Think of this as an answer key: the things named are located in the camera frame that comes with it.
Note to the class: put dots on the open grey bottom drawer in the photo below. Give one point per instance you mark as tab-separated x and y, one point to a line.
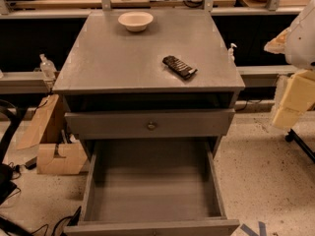
152	187

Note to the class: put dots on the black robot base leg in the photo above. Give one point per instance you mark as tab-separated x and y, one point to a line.
292	136

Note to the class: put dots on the black rxbar chocolate wrapper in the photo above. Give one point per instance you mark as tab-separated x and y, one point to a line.
180	68

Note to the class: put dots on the white paper bowl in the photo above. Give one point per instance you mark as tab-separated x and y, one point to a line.
135	21

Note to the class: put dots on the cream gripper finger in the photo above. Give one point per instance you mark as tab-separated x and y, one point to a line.
285	118
299	94

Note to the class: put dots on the clear sanitizer bottle left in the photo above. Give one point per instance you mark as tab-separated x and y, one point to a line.
47	67

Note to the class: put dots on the grey upper drawer with knob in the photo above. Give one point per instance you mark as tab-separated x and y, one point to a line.
149	124

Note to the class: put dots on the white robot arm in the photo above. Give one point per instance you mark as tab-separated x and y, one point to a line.
297	44

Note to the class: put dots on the brown cardboard box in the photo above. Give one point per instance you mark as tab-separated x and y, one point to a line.
63	159

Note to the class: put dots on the white pump bottle right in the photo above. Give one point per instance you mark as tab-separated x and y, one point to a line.
231	51

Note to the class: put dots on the grey wooden drawer cabinet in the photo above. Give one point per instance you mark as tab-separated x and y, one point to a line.
112	69

